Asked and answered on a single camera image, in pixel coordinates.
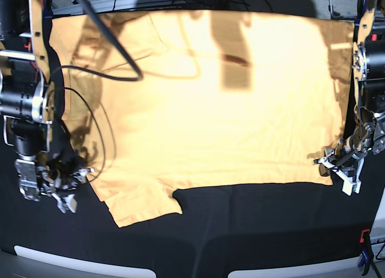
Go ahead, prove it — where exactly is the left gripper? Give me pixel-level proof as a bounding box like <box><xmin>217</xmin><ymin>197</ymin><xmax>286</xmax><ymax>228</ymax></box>
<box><xmin>313</xmin><ymin>109</ymin><xmax>384</xmax><ymax>196</ymax></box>

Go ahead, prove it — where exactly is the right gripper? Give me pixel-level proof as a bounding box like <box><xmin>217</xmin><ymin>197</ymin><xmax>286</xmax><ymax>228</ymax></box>
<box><xmin>15</xmin><ymin>152</ymin><xmax>95</xmax><ymax>214</ymax></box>

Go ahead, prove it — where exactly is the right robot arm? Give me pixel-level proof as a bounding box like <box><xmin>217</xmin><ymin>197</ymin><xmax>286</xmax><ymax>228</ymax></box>
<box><xmin>1</xmin><ymin>0</ymin><xmax>94</xmax><ymax>213</ymax></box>

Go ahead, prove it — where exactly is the yellow t-shirt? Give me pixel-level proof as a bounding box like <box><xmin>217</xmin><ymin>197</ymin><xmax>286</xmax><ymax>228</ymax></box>
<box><xmin>49</xmin><ymin>10</ymin><xmax>354</xmax><ymax>227</ymax></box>

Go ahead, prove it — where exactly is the blue clamp far right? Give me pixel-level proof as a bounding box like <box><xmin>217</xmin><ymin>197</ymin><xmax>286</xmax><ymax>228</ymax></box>
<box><xmin>354</xmin><ymin>0</ymin><xmax>376</xmax><ymax>30</ymax></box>

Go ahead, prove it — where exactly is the red blue clamp near right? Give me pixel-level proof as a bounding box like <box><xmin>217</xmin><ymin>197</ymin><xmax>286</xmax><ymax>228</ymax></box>
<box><xmin>358</xmin><ymin>229</ymin><xmax>374</xmax><ymax>276</ymax></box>

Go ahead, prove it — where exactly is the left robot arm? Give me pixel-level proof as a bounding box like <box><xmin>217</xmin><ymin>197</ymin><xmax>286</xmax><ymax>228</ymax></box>
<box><xmin>314</xmin><ymin>0</ymin><xmax>384</xmax><ymax>196</ymax></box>

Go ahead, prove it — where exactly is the black table cloth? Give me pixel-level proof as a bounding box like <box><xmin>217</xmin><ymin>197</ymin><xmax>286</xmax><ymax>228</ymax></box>
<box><xmin>0</xmin><ymin>7</ymin><xmax>385</xmax><ymax>278</ymax></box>

